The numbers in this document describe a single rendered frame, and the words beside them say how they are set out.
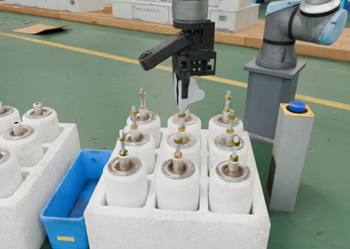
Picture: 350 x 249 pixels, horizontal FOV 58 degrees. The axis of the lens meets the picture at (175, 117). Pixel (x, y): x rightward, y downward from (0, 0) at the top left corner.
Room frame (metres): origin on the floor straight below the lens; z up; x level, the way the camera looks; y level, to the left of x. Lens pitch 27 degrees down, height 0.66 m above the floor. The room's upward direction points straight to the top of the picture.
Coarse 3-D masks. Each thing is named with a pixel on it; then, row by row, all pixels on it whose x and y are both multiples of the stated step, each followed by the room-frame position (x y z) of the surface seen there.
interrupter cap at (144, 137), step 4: (128, 132) 0.72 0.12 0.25; (140, 132) 0.71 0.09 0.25; (144, 132) 0.71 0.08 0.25; (128, 136) 0.70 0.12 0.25; (140, 136) 0.70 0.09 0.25; (144, 136) 0.69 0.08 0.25; (148, 136) 0.69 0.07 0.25; (128, 140) 0.68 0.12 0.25; (140, 140) 0.68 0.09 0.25; (144, 140) 0.68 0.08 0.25; (148, 140) 0.68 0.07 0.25; (128, 144) 0.65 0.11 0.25; (132, 144) 0.65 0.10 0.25; (136, 144) 0.65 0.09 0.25; (140, 144) 0.66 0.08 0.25
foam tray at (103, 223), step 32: (160, 128) 0.87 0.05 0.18; (160, 160) 0.69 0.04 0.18; (96, 192) 0.57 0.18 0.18; (256, 192) 0.57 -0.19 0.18; (96, 224) 0.50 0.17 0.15; (128, 224) 0.49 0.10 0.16; (160, 224) 0.49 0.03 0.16; (192, 224) 0.48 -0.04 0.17; (224, 224) 0.48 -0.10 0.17; (256, 224) 0.47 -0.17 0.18
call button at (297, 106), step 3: (291, 102) 0.74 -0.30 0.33; (294, 102) 0.74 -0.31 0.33; (297, 102) 0.74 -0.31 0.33; (300, 102) 0.74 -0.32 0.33; (291, 105) 0.72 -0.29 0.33; (294, 105) 0.72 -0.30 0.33; (297, 105) 0.72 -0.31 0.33; (300, 105) 0.72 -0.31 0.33; (303, 105) 0.72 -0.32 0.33; (291, 108) 0.73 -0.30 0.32; (294, 108) 0.71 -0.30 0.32; (297, 108) 0.71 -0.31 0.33; (300, 108) 0.71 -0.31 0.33; (303, 108) 0.71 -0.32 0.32; (297, 111) 0.71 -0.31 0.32; (300, 111) 0.71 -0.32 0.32
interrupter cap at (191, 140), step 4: (168, 136) 0.69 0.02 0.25; (172, 136) 0.69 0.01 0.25; (188, 136) 0.70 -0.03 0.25; (192, 136) 0.69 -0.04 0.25; (168, 140) 0.68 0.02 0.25; (172, 140) 0.68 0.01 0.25; (188, 140) 0.68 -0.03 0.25; (192, 140) 0.68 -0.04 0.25; (196, 140) 0.67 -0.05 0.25; (168, 144) 0.66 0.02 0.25; (172, 144) 0.66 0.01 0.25; (184, 144) 0.66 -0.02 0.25; (188, 144) 0.66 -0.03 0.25; (192, 144) 0.65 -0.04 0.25; (180, 148) 0.64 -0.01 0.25
